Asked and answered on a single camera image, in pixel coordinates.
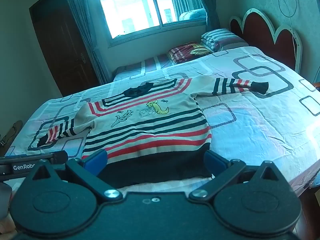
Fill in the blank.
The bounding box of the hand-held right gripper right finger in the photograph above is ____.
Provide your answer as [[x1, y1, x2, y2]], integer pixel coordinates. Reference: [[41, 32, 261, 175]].
[[189, 150, 288, 201]]

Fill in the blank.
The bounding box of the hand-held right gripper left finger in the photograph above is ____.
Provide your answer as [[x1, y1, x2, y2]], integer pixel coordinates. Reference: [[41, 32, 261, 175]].
[[31, 149, 123, 201]]

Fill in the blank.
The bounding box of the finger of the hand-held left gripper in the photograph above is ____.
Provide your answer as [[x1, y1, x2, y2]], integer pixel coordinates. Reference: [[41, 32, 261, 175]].
[[50, 151, 69, 166]]

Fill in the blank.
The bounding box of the striped knit sweater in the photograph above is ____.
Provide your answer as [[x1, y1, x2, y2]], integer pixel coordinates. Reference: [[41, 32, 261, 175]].
[[27, 78, 270, 188]]

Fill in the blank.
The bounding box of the bed with patterned sheet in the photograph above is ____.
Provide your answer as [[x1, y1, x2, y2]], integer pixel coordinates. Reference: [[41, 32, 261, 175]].
[[5, 45, 320, 196]]

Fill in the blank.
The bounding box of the small bed with striped sheet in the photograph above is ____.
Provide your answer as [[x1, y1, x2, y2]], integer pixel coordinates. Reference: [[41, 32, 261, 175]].
[[112, 52, 176, 82]]

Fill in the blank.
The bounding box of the dark red patterned pillow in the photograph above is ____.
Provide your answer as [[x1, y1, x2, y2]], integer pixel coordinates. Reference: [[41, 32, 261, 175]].
[[167, 41, 213, 64]]

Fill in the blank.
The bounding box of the dark wooden door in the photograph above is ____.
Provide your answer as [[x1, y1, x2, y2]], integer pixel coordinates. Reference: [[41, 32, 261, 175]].
[[29, 0, 100, 97]]

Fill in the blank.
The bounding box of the grey striped pillow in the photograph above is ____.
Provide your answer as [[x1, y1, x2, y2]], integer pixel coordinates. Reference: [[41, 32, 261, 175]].
[[200, 28, 248, 53]]

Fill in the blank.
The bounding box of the blue curtain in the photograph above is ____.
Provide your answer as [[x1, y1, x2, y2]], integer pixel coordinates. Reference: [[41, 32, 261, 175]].
[[167, 0, 221, 31], [61, 0, 112, 86]]

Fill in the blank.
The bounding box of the red heart-shaped headboard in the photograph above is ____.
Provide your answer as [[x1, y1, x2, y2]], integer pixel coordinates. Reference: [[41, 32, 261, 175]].
[[229, 8, 303, 73]]

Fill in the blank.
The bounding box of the folded blue blanket on sill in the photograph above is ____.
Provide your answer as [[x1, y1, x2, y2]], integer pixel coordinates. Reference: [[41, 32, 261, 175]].
[[178, 8, 208, 22]]

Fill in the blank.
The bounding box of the window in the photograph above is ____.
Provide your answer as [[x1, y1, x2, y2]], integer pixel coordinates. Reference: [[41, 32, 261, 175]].
[[84, 0, 208, 47]]

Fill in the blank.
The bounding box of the white wall cable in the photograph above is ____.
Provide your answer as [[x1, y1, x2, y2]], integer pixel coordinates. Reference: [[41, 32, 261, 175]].
[[276, 0, 302, 63]]

